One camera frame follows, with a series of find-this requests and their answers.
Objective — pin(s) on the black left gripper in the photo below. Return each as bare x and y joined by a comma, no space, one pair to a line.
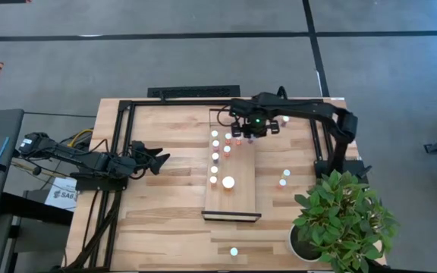
137,161

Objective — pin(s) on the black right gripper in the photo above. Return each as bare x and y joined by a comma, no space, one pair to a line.
256,127

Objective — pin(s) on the magenta medicine bottle white cap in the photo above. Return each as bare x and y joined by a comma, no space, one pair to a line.
250,141

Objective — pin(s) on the red medicine bottle white cap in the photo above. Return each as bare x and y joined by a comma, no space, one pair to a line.
285,119

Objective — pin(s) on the pink medicine bottle white cap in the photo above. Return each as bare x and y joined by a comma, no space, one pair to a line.
215,143
213,179

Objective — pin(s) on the pale yellow medicine bottle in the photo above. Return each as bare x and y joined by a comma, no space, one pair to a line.
286,173

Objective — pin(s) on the small translucent bottle white cap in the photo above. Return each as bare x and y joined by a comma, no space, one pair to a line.
214,169

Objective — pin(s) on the large orange medicine bottle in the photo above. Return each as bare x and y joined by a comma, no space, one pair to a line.
228,182

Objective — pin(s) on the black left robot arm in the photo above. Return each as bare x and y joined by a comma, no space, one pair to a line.
70,153

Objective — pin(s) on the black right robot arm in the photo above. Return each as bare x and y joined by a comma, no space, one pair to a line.
302,108

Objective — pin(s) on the clear acrylic tray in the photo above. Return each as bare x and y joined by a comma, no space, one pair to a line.
237,201

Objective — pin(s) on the white paper with logo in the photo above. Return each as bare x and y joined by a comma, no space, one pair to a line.
62,194

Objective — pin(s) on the yellow bottle with white pills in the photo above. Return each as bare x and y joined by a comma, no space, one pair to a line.
233,251

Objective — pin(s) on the green leafy plant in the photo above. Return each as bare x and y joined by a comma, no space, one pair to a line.
340,220

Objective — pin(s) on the white plant pot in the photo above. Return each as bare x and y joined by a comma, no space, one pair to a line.
302,250

